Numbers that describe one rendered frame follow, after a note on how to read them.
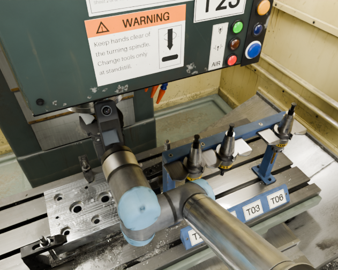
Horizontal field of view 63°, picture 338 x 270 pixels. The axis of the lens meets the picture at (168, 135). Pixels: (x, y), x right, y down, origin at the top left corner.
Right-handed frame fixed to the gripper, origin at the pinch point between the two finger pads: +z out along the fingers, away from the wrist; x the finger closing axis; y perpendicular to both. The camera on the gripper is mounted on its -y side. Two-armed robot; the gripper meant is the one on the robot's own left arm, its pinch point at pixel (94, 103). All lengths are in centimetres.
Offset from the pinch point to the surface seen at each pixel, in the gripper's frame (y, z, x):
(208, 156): 17.3, -16.2, 26.9
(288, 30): 12, 33, 101
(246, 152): 17.3, -19.6, 38.3
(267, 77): 41, 37, 101
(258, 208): 45, -26, 46
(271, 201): 45, -25, 52
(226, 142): 11.9, -17.7, 31.3
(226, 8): -27.5, -21.4, 21.8
